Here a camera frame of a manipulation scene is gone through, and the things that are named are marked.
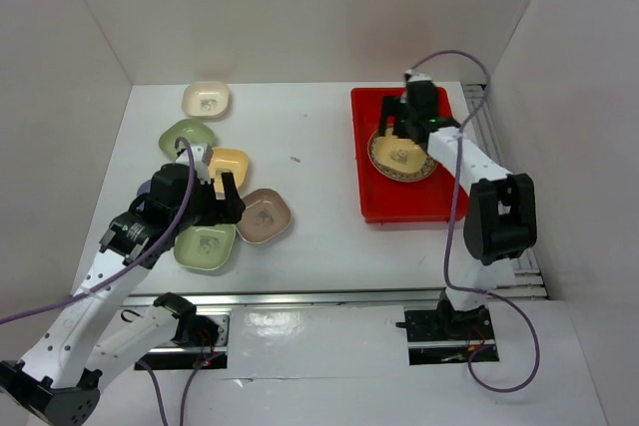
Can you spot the purple square panda plate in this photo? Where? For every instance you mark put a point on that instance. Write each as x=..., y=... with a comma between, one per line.
x=143, y=189

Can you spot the round floral brown-rimmed plate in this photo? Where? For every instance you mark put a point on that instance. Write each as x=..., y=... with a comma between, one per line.
x=427, y=170

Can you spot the brown square panda plate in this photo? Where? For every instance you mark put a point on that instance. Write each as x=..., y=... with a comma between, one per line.
x=266, y=216

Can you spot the red plastic bin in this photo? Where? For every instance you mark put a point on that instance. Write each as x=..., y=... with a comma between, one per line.
x=383, y=200

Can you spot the upper green square panda plate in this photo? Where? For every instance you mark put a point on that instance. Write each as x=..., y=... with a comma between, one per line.
x=194, y=131

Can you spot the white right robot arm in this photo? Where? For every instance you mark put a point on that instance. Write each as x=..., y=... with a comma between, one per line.
x=468, y=290

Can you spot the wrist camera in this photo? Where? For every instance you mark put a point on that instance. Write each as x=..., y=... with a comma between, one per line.
x=413, y=76
x=202, y=155

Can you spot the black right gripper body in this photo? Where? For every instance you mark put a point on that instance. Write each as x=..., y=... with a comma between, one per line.
x=406, y=118

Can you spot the cream square panda plate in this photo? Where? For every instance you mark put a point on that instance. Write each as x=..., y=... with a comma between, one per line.
x=207, y=100

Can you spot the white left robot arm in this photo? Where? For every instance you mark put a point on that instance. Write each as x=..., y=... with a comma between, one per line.
x=61, y=378

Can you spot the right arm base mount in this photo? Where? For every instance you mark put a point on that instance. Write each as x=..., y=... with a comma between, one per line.
x=436, y=336

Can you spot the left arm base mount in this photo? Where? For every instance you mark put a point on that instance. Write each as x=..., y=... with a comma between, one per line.
x=207, y=346

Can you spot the yellow square panda plate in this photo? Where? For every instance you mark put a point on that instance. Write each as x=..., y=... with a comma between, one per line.
x=398, y=155
x=231, y=161

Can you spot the lower green square panda plate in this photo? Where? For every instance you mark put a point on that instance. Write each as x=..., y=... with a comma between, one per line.
x=204, y=248

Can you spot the aluminium front rail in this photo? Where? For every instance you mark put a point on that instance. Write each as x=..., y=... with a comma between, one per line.
x=318, y=298

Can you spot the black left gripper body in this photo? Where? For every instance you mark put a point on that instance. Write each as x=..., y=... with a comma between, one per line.
x=207, y=210

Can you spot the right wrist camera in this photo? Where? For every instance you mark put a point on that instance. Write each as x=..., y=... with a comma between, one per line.
x=413, y=76

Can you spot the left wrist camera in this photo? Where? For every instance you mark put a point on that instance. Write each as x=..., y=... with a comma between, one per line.
x=202, y=155

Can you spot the green square panda plate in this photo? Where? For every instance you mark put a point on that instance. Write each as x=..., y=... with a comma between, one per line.
x=204, y=248
x=194, y=131

